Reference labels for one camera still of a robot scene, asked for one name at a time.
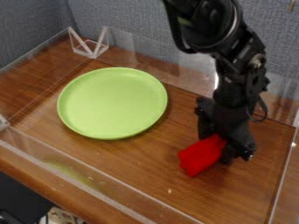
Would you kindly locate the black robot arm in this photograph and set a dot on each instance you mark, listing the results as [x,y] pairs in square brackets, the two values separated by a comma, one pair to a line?
[208,26]

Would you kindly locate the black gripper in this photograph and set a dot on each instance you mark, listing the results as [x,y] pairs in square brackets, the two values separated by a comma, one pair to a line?
[235,105]

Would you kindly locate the white power strip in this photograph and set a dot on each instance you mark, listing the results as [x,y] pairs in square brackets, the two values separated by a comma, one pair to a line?
[59,216]

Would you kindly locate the red rectangular block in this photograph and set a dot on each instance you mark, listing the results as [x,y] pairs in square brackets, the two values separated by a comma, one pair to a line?
[202,155]

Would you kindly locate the clear acrylic enclosure wall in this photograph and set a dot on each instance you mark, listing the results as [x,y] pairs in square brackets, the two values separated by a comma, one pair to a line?
[127,181]

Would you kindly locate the light green plate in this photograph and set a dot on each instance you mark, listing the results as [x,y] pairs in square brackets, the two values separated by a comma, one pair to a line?
[112,103]

